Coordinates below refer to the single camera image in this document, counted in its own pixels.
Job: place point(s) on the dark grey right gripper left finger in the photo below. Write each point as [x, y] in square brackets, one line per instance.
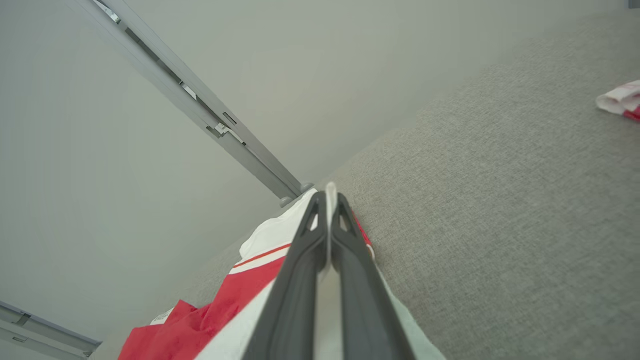
[295, 300]

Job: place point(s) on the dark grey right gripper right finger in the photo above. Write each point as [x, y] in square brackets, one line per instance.
[365, 310]

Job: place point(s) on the red white basketball shorts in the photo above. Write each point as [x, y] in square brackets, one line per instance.
[240, 300]

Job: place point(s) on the red white folded garment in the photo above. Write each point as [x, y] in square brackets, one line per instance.
[622, 97]

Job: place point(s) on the grey fabric sofa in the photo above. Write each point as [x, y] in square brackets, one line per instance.
[500, 225]

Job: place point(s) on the grey metal partition post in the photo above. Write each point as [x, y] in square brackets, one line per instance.
[200, 105]

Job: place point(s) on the grey metal wall rail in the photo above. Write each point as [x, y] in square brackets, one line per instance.
[40, 332]

